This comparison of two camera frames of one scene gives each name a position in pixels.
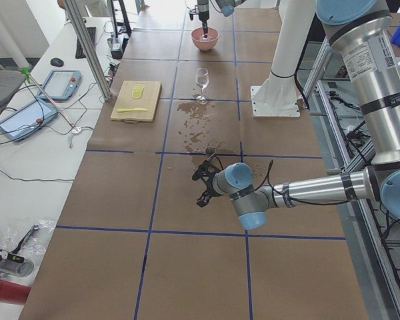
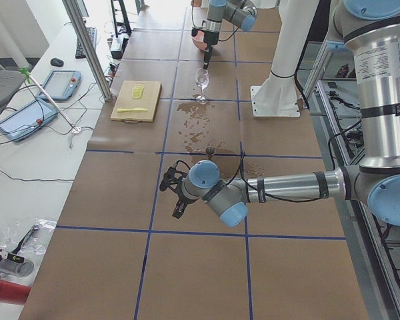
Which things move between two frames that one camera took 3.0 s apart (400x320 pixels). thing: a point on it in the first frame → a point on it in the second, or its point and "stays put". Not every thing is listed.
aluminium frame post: (78, 22) stays put
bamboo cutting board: (125, 101) stays put
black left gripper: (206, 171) → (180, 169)
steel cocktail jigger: (210, 150) stays put
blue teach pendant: (61, 85) stays put
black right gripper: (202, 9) → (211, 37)
